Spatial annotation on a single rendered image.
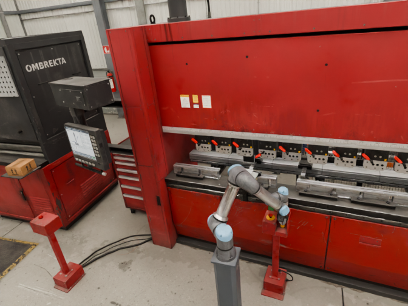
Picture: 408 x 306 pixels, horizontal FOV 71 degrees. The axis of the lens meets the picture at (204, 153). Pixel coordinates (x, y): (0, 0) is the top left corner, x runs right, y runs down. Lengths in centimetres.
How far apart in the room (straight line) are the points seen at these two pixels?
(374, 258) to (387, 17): 182
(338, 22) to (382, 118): 72
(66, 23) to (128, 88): 639
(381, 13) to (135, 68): 176
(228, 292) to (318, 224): 94
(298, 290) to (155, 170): 172
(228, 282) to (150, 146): 135
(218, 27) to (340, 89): 99
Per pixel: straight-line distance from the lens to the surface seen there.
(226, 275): 222
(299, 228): 274
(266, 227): 248
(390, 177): 286
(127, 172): 362
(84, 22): 852
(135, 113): 268
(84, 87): 236
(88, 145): 257
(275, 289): 294
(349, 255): 286
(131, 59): 254
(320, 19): 218
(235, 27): 229
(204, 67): 245
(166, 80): 265
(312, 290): 304
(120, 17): 785
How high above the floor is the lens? 233
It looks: 26 degrees down
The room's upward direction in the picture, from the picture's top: 6 degrees counter-clockwise
